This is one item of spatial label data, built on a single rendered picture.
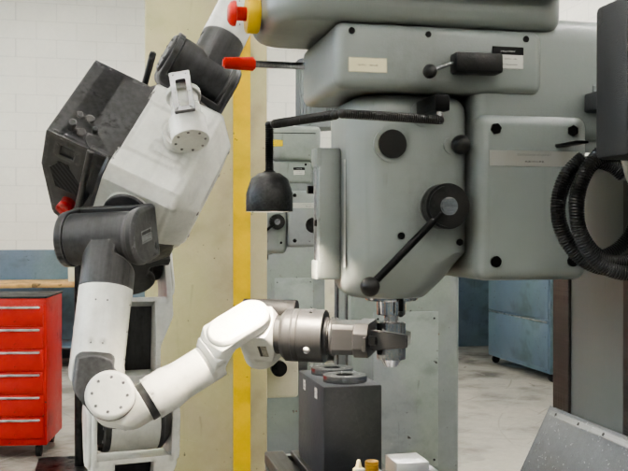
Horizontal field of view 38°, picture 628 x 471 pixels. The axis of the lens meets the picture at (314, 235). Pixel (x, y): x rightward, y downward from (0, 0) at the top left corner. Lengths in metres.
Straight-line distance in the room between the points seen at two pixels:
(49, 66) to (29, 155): 1.00
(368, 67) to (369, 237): 0.26
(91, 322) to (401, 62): 0.64
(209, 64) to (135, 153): 0.28
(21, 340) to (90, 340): 4.44
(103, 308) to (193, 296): 1.66
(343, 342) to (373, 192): 0.25
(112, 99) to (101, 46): 8.90
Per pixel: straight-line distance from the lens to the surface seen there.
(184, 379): 1.51
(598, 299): 1.65
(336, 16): 1.39
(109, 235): 1.56
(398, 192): 1.40
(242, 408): 3.24
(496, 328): 9.79
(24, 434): 6.05
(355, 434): 1.84
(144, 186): 1.64
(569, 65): 1.52
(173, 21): 3.24
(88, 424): 2.01
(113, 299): 1.53
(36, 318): 5.92
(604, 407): 1.66
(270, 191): 1.36
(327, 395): 1.81
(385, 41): 1.40
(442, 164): 1.43
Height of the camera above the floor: 1.42
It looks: level
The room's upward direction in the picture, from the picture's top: straight up
